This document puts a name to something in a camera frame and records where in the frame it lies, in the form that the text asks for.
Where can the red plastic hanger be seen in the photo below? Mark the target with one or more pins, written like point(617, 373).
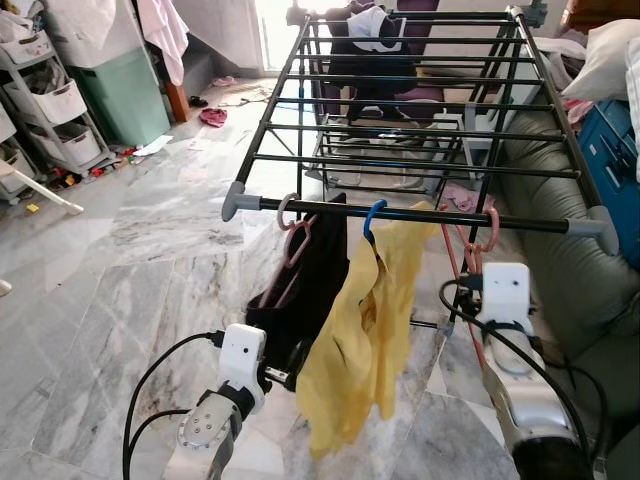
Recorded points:
point(452, 265)

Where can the pink plastic hanger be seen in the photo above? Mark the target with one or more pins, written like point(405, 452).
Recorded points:
point(296, 245)

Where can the blue plastic hanger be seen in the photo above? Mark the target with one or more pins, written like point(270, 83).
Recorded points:
point(370, 215)

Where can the black shirt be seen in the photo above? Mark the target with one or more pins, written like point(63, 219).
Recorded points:
point(310, 300)

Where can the yellow polo shirt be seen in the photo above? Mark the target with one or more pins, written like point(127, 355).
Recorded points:
point(350, 370)

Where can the green leather sofa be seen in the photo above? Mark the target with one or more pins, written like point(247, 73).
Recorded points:
point(560, 280)

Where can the pink cloth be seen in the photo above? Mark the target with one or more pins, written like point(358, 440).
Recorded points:
point(465, 198)

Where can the black metal drying rack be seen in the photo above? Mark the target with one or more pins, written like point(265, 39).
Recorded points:
point(540, 224)

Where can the blue storage box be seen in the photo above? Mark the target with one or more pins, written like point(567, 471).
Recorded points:
point(610, 160)

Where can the purple chair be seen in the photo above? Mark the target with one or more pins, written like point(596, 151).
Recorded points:
point(420, 95)

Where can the white paper sheet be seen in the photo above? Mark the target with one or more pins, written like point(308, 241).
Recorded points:
point(153, 145)

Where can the white pillow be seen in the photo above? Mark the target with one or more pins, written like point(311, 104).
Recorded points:
point(633, 75)
point(605, 60)

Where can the brown wooden cabinet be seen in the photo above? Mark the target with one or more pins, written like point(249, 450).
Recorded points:
point(600, 12)

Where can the green laundry bin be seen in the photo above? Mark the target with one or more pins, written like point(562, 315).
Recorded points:
point(120, 100)

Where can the white drawer trolley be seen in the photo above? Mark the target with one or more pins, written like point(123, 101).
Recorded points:
point(55, 100)

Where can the pink towel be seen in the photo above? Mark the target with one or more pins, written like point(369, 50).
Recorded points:
point(165, 35)

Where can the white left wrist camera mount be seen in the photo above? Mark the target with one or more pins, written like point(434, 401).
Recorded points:
point(243, 350)

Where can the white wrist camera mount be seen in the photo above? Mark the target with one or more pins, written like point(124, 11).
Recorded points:
point(243, 350)
point(508, 290)

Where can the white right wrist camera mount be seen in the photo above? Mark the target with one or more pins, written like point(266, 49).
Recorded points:
point(508, 290)

